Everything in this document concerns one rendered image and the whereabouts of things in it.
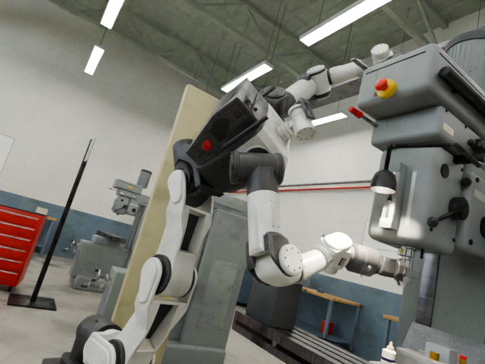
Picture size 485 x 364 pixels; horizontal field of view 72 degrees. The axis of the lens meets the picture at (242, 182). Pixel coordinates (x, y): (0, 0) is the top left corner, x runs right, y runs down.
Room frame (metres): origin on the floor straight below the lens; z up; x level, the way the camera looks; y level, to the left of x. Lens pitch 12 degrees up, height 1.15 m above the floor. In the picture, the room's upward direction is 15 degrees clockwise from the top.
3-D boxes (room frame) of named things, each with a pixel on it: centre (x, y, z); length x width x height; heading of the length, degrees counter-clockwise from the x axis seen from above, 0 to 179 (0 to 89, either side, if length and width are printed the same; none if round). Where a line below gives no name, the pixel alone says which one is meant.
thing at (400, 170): (1.00, -0.47, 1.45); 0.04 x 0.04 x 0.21; 30
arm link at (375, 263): (1.05, -0.47, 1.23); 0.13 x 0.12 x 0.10; 5
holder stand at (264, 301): (1.54, -0.26, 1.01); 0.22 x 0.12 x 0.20; 23
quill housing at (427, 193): (1.06, -0.57, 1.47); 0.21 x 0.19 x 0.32; 30
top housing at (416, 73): (1.07, -0.57, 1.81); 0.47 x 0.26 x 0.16; 120
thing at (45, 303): (4.33, 2.06, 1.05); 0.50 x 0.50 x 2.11; 30
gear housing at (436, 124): (1.08, -0.60, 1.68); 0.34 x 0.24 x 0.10; 120
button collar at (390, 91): (0.94, -0.36, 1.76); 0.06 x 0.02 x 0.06; 30
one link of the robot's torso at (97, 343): (1.41, 0.28, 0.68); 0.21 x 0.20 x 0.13; 47
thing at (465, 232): (1.16, -0.73, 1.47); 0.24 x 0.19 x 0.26; 30
